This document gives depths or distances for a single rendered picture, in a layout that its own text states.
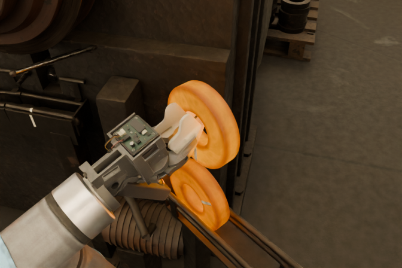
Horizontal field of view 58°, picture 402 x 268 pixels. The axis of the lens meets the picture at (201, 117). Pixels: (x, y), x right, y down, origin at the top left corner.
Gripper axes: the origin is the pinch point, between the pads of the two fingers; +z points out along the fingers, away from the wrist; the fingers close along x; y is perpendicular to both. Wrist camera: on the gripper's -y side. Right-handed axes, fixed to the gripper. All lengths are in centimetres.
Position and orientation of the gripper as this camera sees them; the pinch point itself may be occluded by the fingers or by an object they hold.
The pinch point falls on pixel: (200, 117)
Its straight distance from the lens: 60.7
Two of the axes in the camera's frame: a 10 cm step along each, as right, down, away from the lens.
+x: -6.5, -5.0, 5.7
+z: 7.3, -6.2, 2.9
